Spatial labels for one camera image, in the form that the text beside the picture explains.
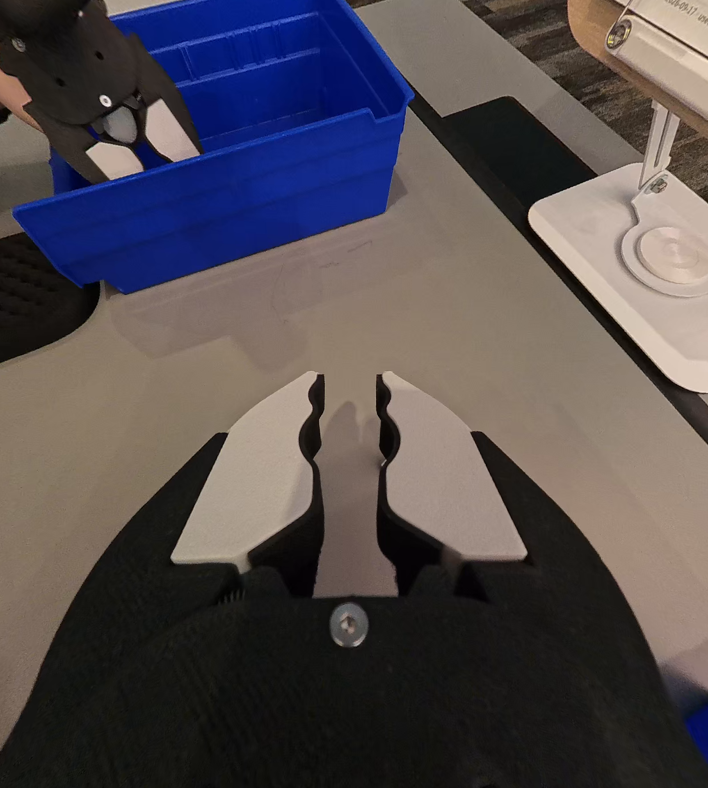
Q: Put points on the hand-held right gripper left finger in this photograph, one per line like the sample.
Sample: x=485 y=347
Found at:
x=249 y=486

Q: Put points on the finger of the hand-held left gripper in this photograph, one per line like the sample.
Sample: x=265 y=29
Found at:
x=169 y=132
x=114 y=161

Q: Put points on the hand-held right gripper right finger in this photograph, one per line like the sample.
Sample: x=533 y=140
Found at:
x=446 y=486

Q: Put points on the white instruction sheet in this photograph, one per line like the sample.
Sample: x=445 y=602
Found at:
x=698 y=24

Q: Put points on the white tablet stand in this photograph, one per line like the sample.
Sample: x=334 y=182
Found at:
x=588 y=246

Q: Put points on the black mesh pad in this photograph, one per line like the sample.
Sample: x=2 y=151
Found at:
x=15 y=295

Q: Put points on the instruction sheet on stand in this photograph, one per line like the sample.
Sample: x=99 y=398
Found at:
x=588 y=37

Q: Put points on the black flat pad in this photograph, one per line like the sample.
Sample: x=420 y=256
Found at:
x=514 y=154

